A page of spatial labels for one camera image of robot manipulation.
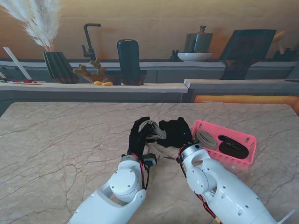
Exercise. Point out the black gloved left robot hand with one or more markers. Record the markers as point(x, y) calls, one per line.
point(136, 140)

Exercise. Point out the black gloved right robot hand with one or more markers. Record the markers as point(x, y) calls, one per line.
point(175, 134)

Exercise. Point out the beige woven belt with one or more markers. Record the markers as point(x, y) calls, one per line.
point(205, 140)
point(156, 133)

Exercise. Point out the dark brown belt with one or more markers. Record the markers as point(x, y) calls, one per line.
point(233, 148)

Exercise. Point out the pink plastic storage basket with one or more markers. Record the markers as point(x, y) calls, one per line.
point(233, 149)

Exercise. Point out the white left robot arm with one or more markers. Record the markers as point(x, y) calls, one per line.
point(116, 191)

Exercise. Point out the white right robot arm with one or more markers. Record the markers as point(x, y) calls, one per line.
point(222, 186)

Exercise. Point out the grey back counter cabinets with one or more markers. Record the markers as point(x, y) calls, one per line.
point(168, 74)

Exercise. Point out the orange fruit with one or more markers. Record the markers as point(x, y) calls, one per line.
point(107, 84)
point(97, 83)

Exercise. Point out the raised counter orange glow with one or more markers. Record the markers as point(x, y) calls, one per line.
point(233, 84)

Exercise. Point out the small black stand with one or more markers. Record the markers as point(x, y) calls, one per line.
point(174, 57)

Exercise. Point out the tall black cylinder container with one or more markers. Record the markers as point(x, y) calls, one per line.
point(128, 60)

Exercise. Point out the cactus plants in bowl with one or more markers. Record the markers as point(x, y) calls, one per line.
point(98, 70)

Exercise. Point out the white speckled bowl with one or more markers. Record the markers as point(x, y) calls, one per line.
point(195, 56)

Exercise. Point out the grey pot with lid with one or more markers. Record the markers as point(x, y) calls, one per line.
point(201, 42)

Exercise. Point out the dark ribbed vase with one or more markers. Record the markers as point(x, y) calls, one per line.
point(58, 67)

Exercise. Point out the black kitchen faucet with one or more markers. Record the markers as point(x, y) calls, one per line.
point(88, 39)

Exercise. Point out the plate with red food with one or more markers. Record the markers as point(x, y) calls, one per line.
point(25, 82)

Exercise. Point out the dark utensil holder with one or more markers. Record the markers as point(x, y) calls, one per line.
point(287, 56)

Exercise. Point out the wooden kitchen utensils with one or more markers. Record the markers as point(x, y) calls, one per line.
point(279, 38)

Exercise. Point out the white pampas grass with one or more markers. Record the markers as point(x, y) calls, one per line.
point(44, 30)

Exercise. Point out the white leaning board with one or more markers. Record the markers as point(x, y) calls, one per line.
point(16, 61)

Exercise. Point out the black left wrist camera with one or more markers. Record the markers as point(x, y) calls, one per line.
point(149, 159)

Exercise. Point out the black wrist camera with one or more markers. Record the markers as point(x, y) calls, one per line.
point(178, 159)
point(149, 159)

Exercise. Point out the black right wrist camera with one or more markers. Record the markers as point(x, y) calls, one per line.
point(178, 159)

